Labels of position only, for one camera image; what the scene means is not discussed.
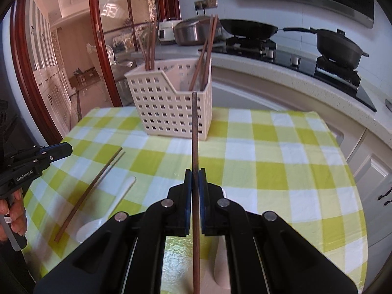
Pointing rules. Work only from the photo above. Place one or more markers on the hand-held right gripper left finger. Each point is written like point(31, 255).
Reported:
point(187, 208)

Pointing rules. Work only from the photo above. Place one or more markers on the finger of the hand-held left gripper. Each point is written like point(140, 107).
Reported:
point(59, 151)

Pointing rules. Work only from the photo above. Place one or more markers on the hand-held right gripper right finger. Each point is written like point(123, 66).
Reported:
point(203, 208)

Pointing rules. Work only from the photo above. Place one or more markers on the wooden chopstick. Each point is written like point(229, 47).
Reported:
point(195, 134)
point(205, 53)
point(200, 52)
point(141, 52)
point(154, 43)
point(115, 164)
point(210, 52)
point(150, 49)
point(88, 194)

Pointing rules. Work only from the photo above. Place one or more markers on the white plastic utensil basket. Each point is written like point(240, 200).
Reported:
point(171, 113)

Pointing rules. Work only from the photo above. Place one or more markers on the person's left hand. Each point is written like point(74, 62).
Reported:
point(20, 217)

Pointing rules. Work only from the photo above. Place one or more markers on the white spoon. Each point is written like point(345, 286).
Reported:
point(92, 226)
point(220, 266)

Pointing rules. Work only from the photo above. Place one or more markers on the white display cabinet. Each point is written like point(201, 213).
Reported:
point(49, 67)

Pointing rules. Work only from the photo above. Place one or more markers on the wooden glass door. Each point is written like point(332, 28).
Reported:
point(105, 52)

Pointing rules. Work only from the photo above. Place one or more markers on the white kitchen countertop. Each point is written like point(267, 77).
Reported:
point(245, 67)

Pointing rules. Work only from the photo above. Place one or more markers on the white rice cooker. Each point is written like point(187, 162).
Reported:
point(167, 32)

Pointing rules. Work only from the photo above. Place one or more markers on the black gas stove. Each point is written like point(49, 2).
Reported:
point(288, 55)

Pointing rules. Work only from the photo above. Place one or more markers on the silver rice cooker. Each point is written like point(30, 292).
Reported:
point(190, 32)

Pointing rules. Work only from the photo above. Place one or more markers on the black wok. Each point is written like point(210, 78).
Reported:
point(248, 27)

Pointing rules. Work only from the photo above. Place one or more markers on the black lidded pot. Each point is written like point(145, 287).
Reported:
point(337, 49)

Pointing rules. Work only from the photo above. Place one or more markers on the wooden door frame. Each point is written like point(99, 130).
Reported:
point(30, 76)

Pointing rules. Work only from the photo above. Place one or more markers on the wall outlet strip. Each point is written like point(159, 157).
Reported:
point(205, 3)

